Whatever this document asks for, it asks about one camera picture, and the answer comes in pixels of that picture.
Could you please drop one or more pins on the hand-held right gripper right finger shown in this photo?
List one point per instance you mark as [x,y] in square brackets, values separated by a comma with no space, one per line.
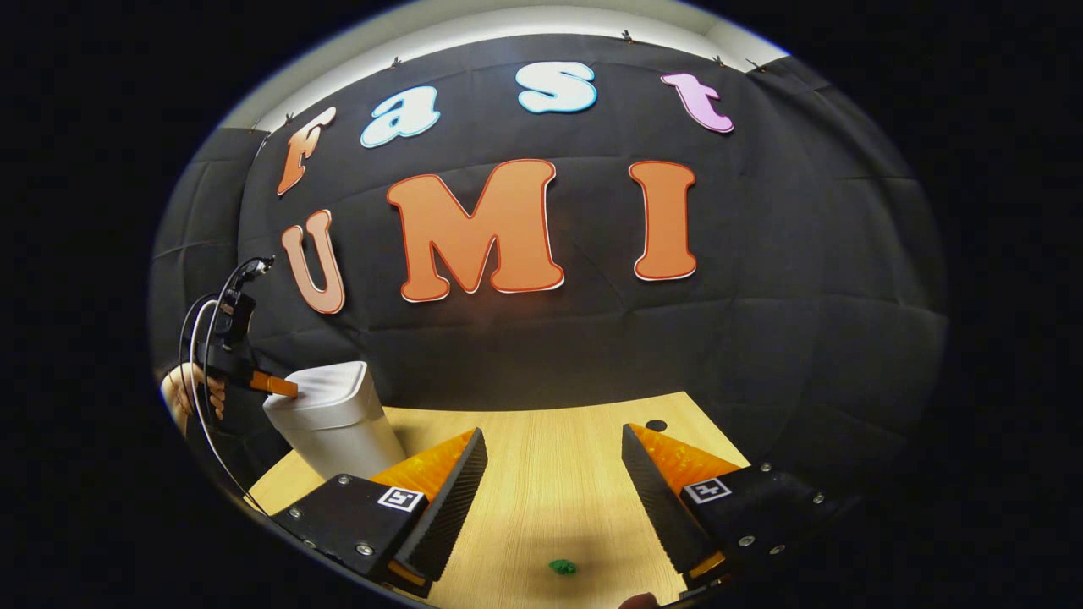
[660,507]

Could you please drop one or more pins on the green paper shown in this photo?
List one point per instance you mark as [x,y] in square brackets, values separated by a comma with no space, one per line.
[562,567]

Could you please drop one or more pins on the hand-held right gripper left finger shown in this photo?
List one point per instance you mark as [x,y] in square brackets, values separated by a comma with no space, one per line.
[448,516]

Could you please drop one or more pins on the wooden desktop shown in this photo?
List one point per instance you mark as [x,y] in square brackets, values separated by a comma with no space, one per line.
[550,474]

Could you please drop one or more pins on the black backdrop cloth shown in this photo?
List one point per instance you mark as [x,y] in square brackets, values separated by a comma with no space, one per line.
[804,296]

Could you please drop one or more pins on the white desktop garbage bin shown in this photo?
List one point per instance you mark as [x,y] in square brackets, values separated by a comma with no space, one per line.
[334,423]

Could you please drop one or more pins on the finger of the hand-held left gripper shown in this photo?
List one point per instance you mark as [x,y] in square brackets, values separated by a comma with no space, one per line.
[275,385]

